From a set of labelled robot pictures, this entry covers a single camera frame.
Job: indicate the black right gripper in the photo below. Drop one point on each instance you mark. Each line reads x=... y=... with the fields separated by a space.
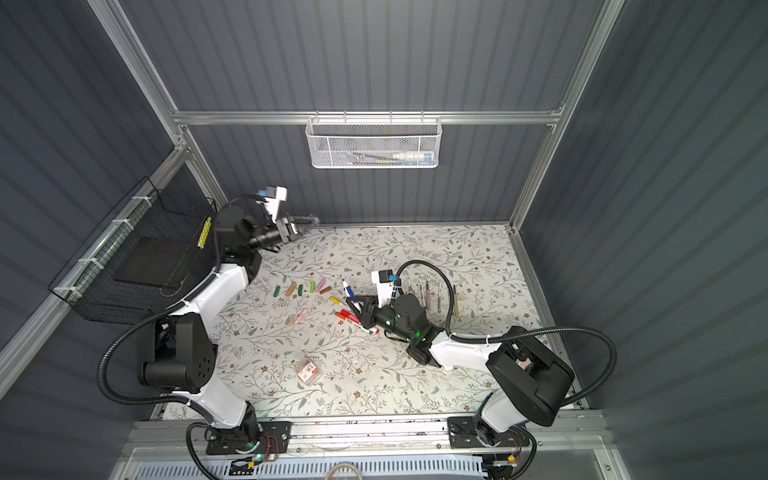
x=371 y=309

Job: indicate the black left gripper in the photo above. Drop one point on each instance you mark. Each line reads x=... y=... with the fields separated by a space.
x=288 y=230

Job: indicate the red capped marker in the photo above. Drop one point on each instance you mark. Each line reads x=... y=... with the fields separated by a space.
x=348 y=316
x=337 y=314

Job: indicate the blue capped marker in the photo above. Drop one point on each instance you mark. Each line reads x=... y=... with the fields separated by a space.
x=347 y=289

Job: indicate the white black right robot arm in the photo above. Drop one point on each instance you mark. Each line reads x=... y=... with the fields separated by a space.
x=452 y=296

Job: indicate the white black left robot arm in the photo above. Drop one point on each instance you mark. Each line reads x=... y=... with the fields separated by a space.
x=177 y=355

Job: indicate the small red white box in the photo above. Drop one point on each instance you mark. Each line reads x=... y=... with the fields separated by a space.
x=307 y=371

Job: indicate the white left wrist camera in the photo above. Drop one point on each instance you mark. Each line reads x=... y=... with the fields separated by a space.
x=271 y=199

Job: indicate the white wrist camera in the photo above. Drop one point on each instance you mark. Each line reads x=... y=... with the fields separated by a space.
x=384 y=281
x=271 y=199

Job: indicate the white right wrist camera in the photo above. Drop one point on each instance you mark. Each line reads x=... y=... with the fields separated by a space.
x=384 y=281

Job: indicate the white wire mesh basket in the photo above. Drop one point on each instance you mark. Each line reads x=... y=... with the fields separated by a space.
x=385 y=144

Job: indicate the black wire side basket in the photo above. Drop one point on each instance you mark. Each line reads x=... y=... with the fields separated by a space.
x=155 y=250

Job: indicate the metal base rail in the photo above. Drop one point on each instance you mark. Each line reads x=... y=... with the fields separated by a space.
x=384 y=434

